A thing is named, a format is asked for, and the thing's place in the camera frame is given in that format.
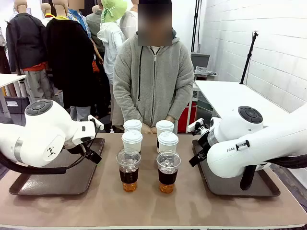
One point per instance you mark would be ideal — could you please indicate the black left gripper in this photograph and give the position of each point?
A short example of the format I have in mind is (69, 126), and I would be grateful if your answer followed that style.
(76, 149)

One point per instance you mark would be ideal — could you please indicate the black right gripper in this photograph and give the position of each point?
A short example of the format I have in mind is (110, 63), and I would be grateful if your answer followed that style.
(204, 145)

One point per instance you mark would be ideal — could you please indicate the iced coffee dome-lid cup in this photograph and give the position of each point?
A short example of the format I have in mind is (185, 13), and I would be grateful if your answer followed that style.
(167, 178)
(128, 176)

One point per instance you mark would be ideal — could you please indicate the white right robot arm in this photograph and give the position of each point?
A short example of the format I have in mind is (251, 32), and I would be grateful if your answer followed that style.
(263, 143)

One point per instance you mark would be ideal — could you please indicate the person's left forearm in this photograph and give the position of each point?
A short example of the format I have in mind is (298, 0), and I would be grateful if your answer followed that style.
(182, 103)

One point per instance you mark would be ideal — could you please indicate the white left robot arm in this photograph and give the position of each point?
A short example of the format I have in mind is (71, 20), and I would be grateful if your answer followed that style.
(43, 134)

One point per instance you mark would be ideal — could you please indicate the person's right forearm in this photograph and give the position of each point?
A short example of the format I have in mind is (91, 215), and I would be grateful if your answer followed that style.
(124, 105)

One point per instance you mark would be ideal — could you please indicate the brown plastic serving tray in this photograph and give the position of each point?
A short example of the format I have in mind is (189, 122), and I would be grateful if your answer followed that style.
(225, 187)
(60, 182)

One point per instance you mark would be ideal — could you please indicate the person's left hand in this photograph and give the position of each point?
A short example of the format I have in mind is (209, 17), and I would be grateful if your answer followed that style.
(170, 119)

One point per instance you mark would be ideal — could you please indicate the person's right hand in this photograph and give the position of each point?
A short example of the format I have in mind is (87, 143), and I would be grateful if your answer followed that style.
(147, 129)

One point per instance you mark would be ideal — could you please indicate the white lidded paper cup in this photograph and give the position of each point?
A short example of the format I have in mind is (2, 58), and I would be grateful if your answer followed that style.
(164, 125)
(132, 124)
(168, 141)
(132, 141)

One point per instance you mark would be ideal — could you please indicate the red box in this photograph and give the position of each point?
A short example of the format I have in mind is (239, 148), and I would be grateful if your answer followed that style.
(185, 117)

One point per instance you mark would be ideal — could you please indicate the large white table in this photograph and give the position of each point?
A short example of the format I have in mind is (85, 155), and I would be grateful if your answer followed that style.
(227, 95)

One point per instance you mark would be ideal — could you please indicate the person in gray hoodie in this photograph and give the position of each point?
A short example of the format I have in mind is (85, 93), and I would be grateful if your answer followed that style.
(153, 83)

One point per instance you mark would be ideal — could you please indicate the gray basket with clutter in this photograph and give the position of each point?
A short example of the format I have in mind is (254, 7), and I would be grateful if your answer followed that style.
(204, 72)

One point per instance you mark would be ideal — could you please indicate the dark storage bin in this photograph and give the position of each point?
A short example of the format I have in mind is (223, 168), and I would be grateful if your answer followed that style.
(16, 105)

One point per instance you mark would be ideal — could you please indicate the gray plastic bin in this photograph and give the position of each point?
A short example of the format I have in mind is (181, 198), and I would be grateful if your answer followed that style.
(200, 60)

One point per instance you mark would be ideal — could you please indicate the mannequin in black coat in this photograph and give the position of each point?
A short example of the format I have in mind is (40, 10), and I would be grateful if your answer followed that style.
(69, 60)

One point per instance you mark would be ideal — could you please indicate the black tripod pole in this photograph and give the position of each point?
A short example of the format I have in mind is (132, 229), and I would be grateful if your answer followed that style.
(248, 57)

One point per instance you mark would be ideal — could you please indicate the mannequin with green hat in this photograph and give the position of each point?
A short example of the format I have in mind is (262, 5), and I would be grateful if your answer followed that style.
(110, 40)

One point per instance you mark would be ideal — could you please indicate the mannequin in olive jacket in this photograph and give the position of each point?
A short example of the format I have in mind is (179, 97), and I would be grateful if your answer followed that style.
(94, 24)

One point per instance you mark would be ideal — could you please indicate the mannequin in dark gray jacket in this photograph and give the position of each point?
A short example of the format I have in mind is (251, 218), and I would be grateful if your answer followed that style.
(26, 40)

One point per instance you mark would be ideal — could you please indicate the black light stand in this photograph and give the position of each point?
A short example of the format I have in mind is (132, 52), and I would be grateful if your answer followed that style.
(195, 24)

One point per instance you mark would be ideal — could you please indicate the mannequin in white top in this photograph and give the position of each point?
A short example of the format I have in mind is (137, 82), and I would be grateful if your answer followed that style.
(129, 24)

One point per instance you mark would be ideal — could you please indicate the mannequin in blue shirt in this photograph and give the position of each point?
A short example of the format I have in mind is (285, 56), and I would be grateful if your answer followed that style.
(78, 16)

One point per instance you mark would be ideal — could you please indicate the mannequin with yellow collar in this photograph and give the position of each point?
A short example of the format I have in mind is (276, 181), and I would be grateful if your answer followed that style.
(48, 20)

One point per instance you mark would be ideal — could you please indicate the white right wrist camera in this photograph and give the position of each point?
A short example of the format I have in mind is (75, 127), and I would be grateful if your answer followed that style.
(194, 125)

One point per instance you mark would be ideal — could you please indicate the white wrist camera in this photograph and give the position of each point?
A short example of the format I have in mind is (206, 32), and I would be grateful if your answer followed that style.
(97, 123)
(194, 125)

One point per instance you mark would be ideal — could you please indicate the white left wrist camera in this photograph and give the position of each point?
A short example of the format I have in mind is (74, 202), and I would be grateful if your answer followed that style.
(97, 123)

